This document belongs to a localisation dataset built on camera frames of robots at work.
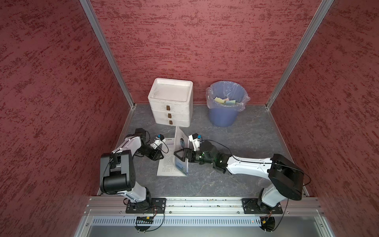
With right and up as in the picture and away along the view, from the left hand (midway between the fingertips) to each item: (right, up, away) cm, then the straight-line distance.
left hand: (159, 158), depth 88 cm
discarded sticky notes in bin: (+45, +37, +18) cm, 61 cm away
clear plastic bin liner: (+49, +44, +12) cm, 67 cm away
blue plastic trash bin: (+42, +25, +13) cm, 50 cm away
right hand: (+13, +4, -12) cm, 18 cm away
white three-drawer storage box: (+7, +36, +2) cm, 36 cm away
